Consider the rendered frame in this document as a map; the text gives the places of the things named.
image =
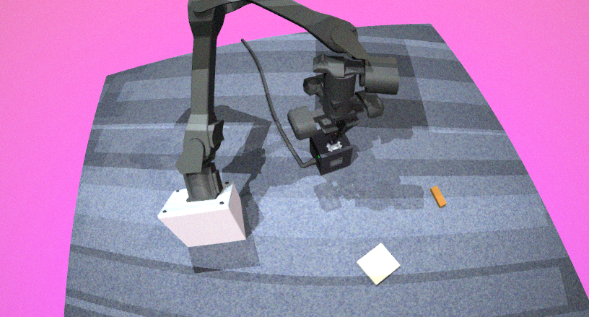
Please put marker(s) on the orange rectangular block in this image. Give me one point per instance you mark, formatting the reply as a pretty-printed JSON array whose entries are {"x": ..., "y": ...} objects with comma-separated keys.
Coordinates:
[{"x": 438, "y": 196}]

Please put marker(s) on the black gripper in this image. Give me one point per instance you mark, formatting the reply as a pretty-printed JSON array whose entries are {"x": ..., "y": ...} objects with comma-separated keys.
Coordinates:
[{"x": 342, "y": 110}]

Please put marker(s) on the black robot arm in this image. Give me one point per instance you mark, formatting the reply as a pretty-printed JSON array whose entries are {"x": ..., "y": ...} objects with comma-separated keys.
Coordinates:
[{"x": 204, "y": 133}]

